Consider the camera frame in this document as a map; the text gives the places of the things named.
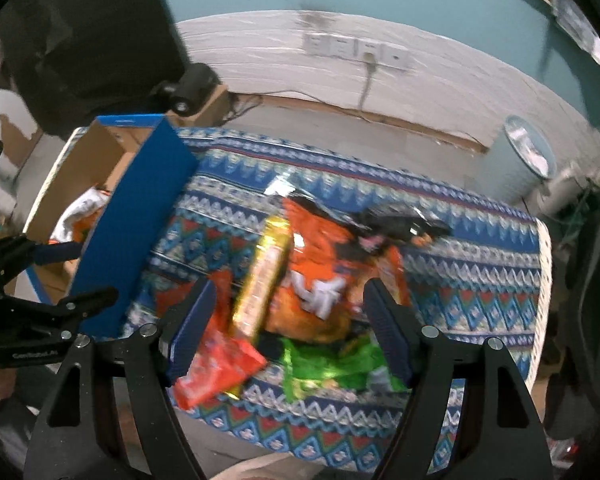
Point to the orange white snack packet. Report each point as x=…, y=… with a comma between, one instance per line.
x=80, y=210

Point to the blue patterned tablecloth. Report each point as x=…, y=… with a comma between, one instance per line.
x=460, y=270

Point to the blue cardboard box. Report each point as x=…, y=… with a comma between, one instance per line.
x=130, y=220

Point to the black camera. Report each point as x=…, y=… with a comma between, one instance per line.
x=190, y=87

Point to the black snack packet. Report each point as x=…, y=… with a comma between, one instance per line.
x=405, y=222

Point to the red orange snack bag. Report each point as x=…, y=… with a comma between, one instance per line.
x=220, y=365

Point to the dark hanging fabric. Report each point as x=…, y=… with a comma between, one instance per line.
x=590, y=310

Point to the light blue trash bin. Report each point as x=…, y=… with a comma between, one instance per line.
x=517, y=160

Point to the dark cloth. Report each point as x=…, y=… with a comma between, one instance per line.
x=90, y=45

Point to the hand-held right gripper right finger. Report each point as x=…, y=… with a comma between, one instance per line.
x=390, y=330

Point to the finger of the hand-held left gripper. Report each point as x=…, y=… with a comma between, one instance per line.
x=55, y=252
x=80, y=301

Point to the small brown cardboard box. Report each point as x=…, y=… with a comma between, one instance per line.
x=207, y=110

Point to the yellow gold snack packet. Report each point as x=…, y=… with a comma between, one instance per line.
x=260, y=285

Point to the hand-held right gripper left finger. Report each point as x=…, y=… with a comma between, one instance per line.
x=195, y=330

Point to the white wall socket row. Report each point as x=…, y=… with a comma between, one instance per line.
x=355, y=50

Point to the green snack packet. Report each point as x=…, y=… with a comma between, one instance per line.
x=330, y=365

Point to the white pipe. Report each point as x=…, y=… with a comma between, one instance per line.
x=560, y=187

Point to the orange black snack bag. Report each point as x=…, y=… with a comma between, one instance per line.
x=325, y=260

